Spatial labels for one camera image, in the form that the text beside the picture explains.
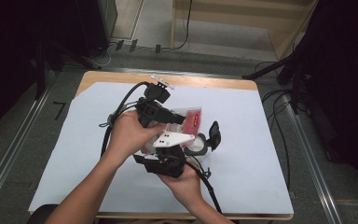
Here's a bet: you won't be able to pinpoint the white floor cable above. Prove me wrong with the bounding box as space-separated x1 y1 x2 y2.
89 45 114 68

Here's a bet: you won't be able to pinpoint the light wooden shelf frame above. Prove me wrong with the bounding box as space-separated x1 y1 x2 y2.
170 0 320 61

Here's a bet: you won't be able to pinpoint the black floor cables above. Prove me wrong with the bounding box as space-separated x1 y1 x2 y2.
254 60 294 191

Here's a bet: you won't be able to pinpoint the metal floor rail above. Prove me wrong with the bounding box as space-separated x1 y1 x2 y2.
286 102 343 224
103 66 247 80
0 70 58 217

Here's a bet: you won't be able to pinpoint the dark cabinet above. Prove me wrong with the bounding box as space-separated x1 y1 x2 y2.
74 0 119 59

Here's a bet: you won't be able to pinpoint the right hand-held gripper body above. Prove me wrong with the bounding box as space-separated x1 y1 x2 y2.
144 131 197 179

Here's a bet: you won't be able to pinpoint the clear red-topped refill pouch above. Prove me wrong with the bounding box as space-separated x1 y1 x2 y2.
141 105 203 157

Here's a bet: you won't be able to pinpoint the black hanging cable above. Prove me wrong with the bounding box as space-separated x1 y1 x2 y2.
171 0 194 51

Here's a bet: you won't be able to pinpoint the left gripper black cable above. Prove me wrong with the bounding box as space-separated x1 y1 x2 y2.
98 80 152 158

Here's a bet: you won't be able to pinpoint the person's left hand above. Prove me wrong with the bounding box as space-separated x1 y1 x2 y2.
106 109 168 166

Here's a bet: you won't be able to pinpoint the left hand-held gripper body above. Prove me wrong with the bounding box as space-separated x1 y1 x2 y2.
134 74 175 129

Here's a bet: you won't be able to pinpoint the wooden table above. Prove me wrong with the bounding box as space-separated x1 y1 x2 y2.
74 70 295 221

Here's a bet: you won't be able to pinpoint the black round stool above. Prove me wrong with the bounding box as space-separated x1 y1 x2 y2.
27 203 61 224

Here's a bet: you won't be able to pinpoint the black tripod stand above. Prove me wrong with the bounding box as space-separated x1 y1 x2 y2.
241 49 312 116

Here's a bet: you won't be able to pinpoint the person's right hand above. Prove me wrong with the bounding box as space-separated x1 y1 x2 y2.
156 163 207 210

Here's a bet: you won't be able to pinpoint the white paper sheet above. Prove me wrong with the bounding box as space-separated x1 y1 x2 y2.
28 80 295 216

